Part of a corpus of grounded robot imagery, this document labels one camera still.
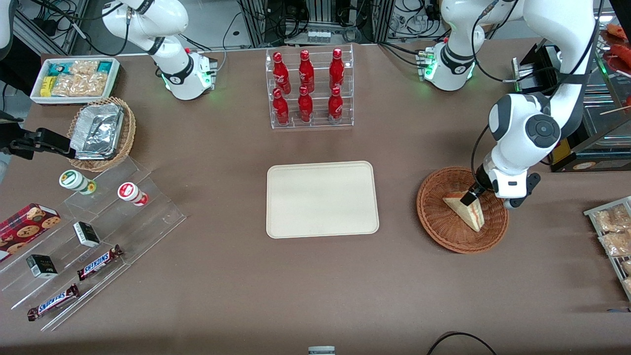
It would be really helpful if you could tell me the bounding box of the background equipment rack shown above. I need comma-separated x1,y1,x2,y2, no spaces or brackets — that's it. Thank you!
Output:
237,0,395,47

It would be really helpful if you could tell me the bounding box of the green lid sunflower cup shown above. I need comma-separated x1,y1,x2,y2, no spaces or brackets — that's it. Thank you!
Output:
59,170,97,195

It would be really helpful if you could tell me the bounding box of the clear acrylic stepped shelf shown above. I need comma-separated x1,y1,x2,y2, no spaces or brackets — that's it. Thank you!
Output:
0,157,187,332

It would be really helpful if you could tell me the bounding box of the clear cracker packet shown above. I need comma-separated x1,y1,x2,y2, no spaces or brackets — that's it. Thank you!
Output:
69,60,99,77
52,75,82,97
79,73,109,97

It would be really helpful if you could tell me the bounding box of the Snickers chocolate bar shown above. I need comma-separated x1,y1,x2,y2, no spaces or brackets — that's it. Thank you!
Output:
27,284,80,322
76,245,124,282

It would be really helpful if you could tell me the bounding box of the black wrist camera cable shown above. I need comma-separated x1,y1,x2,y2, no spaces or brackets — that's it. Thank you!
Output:
471,123,493,185

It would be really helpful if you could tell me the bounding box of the triangle sandwich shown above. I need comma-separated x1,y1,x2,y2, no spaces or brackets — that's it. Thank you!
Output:
442,191,486,232

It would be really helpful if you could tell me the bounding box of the small black carton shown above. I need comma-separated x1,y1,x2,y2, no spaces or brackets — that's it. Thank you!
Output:
73,221,101,248
26,254,59,279

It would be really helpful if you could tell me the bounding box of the steel warmer pan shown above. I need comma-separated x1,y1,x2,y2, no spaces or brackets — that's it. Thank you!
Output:
582,94,631,141

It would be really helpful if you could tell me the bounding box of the metal frame cart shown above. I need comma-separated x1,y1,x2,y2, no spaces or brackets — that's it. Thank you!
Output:
12,0,92,55

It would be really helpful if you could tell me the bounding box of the red lid yogurt cup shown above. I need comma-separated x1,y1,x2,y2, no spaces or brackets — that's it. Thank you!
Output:
117,182,149,207

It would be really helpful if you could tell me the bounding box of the tray of packaged snacks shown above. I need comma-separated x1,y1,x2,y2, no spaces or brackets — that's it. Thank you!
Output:
584,196,631,301

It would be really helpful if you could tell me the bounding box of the white snack bin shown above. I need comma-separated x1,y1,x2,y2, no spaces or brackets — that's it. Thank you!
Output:
30,57,121,107

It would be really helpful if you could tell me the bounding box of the red cola bottle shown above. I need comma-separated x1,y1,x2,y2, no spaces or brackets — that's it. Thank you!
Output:
329,48,345,90
328,86,344,124
273,88,290,126
299,49,315,93
298,85,314,123
273,52,290,94

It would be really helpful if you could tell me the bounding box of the clear acrylic bottle rack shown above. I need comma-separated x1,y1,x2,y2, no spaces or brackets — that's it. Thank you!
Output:
265,44,354,130

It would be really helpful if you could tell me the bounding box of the red tartan cookie box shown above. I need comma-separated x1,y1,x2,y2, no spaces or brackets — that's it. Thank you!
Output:
0,203,62,263

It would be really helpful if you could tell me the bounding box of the glass food warmer case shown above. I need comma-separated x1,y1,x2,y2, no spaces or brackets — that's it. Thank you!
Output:
513,9,631,173

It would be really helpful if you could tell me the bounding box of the black floor cable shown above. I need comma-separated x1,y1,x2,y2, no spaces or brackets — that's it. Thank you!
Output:
426,332,497,355

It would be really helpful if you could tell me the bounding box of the brown wicker basket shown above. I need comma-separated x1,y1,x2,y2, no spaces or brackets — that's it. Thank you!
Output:
417,167,509,254

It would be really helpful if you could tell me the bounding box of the silver foil container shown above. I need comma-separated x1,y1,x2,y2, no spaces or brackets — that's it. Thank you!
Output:
70,103,125,161

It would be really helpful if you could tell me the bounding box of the cream plastic tray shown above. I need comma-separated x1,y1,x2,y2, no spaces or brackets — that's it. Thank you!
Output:
266,161,380,239

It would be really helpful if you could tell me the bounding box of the light wicker basket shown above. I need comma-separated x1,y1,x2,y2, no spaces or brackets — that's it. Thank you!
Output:
67,97,137,173

